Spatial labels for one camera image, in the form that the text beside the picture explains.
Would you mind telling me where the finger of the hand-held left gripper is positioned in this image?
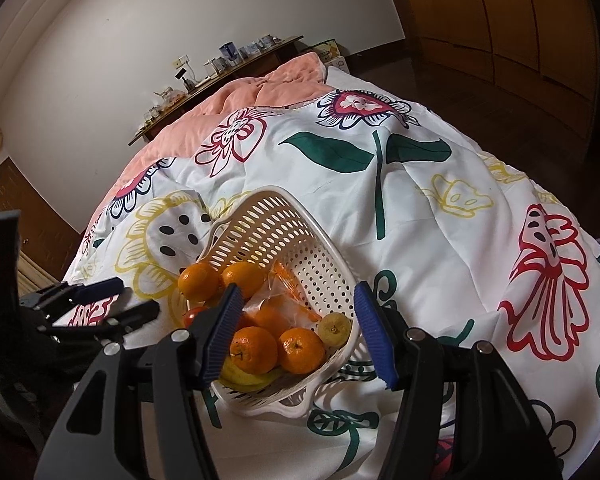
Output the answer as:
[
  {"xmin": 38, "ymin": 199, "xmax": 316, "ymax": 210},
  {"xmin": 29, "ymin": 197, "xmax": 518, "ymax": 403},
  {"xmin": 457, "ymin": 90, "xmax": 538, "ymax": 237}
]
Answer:
[
  {"xmin": 20, "ymin": 277, "xmax": 126, "ymax": 311},
  {"xmin": 42, "ymin": 300, "xmax": 161, "ymax": 345}
]

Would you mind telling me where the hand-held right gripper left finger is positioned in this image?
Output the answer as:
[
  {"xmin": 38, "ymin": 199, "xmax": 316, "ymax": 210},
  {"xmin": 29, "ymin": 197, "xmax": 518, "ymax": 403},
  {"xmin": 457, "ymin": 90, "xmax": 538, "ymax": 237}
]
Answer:
[{"xmin": 37, "ymin": 282, "xmax": 244, "ymax": 480}]

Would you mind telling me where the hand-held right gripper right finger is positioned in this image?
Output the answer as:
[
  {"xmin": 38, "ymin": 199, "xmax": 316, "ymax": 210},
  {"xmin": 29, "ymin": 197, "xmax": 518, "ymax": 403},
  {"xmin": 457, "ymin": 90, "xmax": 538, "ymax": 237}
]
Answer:
[{"xmin": 352, "ymin": 280, "xmax": 563, "ymax": 480}]

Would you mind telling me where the red tomato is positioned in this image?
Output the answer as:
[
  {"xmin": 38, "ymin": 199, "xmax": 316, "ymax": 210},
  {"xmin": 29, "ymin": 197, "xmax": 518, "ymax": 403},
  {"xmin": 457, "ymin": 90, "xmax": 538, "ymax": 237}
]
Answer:
[{"xmin": 181, "ymin": 305, "xmax": 208, "ymax": 328}]

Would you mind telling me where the orange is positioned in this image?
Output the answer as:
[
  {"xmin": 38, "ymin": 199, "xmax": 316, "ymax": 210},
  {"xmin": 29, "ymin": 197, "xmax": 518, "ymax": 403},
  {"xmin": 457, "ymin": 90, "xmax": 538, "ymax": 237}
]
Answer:
[
  {"xmin": 229, "ymin": 326, "xmax": 279, "ymax": 376},
  {"xmin": 221, "ymin": 260, "xmax": 267, "ymax": 298},
  {"xmin": 177, "ymin": 261, "xmax": 222, "ymax": 301},
  {"xmin": 277, "ymin": 327, "xmax": 327, "ymax": 376},
  {"xmin": 252, "ymin": 300, "xmax": 296, "ymax": 338}
]

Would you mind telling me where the yellow-green lemon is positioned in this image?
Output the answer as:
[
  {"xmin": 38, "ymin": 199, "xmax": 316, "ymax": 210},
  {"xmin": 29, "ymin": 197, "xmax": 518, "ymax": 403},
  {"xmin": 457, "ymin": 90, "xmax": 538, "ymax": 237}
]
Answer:
[{"xmin": 317, "ymin": 311, "xmax": 353, "ymax": 348}]

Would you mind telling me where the green-yellow banana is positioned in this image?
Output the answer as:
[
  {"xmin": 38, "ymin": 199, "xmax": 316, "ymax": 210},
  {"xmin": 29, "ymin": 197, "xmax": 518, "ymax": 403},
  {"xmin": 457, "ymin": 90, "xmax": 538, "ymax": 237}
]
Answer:
[{"xmin": 220, "ymin": 355, "xmax": 286, "ymax": 393}]

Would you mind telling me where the clear plastic bag orange print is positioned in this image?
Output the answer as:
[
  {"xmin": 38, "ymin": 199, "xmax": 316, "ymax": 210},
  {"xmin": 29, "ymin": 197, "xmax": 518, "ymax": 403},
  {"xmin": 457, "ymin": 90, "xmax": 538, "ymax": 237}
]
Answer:
[{"xmin": 242, "ymin": 260, "xmax": 326, "ymax": 341}]

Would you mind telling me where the white plastic basket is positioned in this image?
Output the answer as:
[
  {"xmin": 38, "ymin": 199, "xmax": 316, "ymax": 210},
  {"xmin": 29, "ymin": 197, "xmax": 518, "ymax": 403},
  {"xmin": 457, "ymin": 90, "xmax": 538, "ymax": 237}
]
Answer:
[{"xmin": 185, "ymin": 185, "xmax": 376, "ymax": 420}]

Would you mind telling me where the beige curtain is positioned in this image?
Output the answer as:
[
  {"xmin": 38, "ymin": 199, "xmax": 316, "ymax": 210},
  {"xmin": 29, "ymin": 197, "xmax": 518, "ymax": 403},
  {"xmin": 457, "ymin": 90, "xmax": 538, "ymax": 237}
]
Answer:
[{"xmin": 15, "ymin": 247, "xmax": 66, "ymax": 286}]

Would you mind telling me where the white floral printed duvet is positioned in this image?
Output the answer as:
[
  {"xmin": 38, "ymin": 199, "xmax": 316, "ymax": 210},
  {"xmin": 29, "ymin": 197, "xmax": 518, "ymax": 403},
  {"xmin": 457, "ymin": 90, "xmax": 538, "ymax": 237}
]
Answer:
[{"xmin": 62, "ymin": 65, "xmax": 600, "ymax": 480}]

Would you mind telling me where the brown wooden door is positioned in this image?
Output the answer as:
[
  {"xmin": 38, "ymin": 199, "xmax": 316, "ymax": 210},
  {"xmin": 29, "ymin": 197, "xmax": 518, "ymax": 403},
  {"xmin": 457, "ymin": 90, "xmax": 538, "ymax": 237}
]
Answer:
[{"xmin": 0, "ymin": 156, "xmax": 81, "ymax": 251}]

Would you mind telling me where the pink blanket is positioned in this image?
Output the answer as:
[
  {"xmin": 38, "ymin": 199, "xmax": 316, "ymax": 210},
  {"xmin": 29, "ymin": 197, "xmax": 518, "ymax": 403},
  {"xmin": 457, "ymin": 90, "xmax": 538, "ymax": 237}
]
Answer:
[{"xmin": 82, "ymin": 55, "xmax": 331, "ymax": 241}]

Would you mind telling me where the wooden sideboard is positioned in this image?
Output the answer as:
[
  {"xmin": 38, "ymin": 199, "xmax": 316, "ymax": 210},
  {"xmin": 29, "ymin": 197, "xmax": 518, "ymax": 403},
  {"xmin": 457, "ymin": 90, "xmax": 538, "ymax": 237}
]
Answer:
[{"xmin": 127, "ymin": 35, "xmax": 305, "ymax": 147}]

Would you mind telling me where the yellow cardboard box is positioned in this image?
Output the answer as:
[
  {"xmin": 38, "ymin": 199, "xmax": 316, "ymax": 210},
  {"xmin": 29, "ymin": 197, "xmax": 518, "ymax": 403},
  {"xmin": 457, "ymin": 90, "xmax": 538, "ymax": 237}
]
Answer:
[{"xmin": 312, "ymin": 40, "xmax": 342, "ymax": 60}]

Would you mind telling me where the wooden wardrobe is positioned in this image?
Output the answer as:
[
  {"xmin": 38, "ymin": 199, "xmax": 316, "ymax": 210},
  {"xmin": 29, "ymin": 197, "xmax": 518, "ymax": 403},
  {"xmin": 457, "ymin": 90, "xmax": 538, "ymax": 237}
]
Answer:
[{"xmin": 390, "ymin": 0, "xmax": 600, "ymax": 106}]

